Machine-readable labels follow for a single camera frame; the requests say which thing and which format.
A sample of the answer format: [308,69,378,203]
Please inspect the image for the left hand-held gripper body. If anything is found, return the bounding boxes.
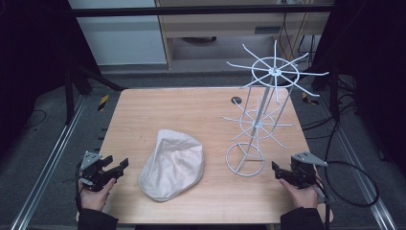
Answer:
[79,150,117,193]

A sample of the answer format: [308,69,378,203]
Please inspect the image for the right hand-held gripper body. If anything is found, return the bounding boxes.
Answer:
[286,150,329,190]

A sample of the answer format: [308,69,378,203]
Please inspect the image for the person's right hand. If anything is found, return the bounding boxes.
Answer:
[279,177,320,211]

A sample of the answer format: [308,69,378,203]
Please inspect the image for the person's left hand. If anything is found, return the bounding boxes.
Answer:
[79,177,118,212]

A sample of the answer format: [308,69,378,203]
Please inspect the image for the white flat cap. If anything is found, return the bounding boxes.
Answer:
[137,128,205,203]

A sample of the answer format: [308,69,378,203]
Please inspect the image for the yellow black striped tape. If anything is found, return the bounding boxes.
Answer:
[97,94,110,112]
[301,91,321,106]

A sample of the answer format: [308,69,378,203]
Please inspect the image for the black metal stand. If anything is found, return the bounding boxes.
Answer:
[310,62,342,124]
[62,57,129,127]

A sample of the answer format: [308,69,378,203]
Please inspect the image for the black curtain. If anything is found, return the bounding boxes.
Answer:
[0,0,102,161]
[315,0,406,180]

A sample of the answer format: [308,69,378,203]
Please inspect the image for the white cabinet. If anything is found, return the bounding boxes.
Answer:
[68,0,169,67]

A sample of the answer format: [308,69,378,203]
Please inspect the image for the light wooden cabinet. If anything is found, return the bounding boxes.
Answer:
[154,0,336,70]

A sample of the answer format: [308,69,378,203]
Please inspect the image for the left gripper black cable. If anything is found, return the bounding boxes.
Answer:
[74,161,83,213]

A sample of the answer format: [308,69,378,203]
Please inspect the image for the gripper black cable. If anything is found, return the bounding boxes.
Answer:
[313,177,332,230]
[74,161,83,213]

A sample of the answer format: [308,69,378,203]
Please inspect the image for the aluminium floor rail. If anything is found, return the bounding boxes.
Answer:
[9,95,88,230]
[319,94,397,230]

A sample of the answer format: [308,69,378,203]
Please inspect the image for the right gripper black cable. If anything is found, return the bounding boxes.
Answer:
[313,177,332,230]

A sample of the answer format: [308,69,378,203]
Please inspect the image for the black looped floor cable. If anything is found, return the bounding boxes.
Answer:
[323,120,381,209]

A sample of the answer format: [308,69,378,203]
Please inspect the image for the white wire hat rack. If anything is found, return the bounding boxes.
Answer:
[220,39,330,178]

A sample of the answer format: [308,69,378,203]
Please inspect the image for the black hanging cables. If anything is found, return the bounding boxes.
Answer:
[278,12,318,65]

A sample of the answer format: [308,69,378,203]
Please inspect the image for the black horizontal frame bar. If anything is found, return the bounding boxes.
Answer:
[68,4,335,18]

